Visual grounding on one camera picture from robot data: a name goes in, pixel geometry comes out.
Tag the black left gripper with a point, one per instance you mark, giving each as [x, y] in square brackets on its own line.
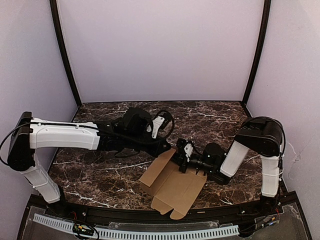
[155, 146]

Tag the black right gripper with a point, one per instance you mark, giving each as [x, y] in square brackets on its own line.
[183, 158]

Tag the brown cardboard box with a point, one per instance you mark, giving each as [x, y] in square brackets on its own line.
[172, 190]

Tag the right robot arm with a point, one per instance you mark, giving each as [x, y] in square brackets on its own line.
[263, 135]

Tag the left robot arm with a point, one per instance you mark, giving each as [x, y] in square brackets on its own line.
[136, 130]

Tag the small circuit board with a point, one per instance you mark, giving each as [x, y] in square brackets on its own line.
[82, 229]

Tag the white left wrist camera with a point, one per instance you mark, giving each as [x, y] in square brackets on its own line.
[159, 122]

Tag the black front rail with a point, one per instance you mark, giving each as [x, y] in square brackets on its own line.
[244, 213]

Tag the white slotted cable duct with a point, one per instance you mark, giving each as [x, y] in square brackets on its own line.
[127, 231]

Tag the left black frame post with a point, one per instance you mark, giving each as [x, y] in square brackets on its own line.
[63, 52]

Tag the black frame post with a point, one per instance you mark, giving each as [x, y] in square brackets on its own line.
[258, 52]
[63, 52]

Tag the right black frame post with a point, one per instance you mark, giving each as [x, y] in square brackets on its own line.
[258, 52]

